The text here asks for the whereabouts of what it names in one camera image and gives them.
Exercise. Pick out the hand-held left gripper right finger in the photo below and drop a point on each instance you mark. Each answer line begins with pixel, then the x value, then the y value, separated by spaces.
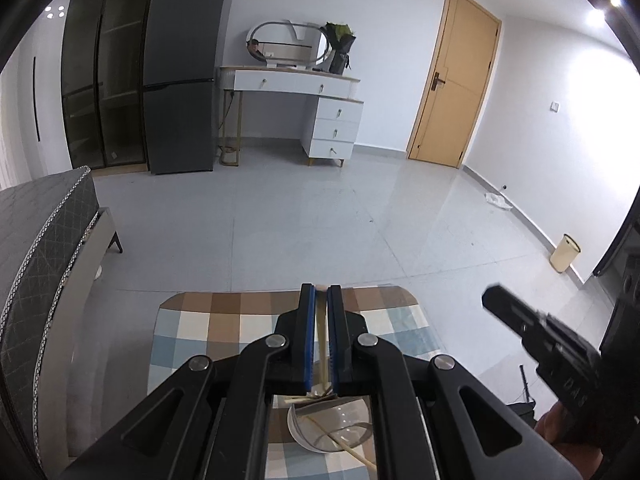
pixel 333 345

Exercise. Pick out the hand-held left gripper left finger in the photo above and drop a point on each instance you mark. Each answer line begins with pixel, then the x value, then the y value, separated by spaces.
pixel 311 340

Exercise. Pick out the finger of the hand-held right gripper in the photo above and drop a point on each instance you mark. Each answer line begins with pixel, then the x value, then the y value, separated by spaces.
pixel 515 312

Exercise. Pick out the single wooden chopstick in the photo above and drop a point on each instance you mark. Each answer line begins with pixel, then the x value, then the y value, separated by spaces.
pixel 300 400
pixel 350 452

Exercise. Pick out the grey white utensil holder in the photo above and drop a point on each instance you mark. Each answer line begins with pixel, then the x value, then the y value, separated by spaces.
pixel 305 430

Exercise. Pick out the person's right hand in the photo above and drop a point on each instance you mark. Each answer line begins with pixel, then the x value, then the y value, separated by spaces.
pixel 550 422

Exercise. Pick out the black stand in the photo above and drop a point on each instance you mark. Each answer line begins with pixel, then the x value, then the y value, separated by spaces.
pixel 525 385

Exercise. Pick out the cream waste bin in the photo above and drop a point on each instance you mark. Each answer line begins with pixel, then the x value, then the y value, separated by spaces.
pixel 564 255

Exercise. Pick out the checkered tablecloth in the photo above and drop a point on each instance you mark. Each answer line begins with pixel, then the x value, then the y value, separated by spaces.
pixel 210 320

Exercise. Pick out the white crumpled cloth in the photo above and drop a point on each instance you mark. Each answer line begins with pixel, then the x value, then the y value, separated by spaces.
pixel 497 201

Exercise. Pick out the white dressing table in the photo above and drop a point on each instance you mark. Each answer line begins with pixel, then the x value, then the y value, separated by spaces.
pixel 330 130

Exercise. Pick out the light wooden door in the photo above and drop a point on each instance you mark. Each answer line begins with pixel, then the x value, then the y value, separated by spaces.
pixel 450 85

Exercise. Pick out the dark grey refrigerator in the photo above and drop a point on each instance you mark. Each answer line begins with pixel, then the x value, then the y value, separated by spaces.
pixel 185 110

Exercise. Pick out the black wrapped flower bouquet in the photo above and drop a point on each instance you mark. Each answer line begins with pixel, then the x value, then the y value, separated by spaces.
pixel 340 52

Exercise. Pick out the oval vanity mirror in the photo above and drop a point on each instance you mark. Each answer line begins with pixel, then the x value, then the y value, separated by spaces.
pixel 280 50

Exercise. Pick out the dark quilted mattress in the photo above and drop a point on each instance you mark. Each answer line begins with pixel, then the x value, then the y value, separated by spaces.
pixel 30 240

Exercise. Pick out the dark glass cabinet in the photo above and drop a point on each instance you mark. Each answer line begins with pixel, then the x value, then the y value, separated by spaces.
pixel 110 85

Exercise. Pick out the white wardrobe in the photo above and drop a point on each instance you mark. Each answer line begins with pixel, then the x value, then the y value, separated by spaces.
pixel 25 110

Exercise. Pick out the grey bed frame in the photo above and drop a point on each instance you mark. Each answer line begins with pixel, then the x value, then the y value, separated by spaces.
pixel 97 235

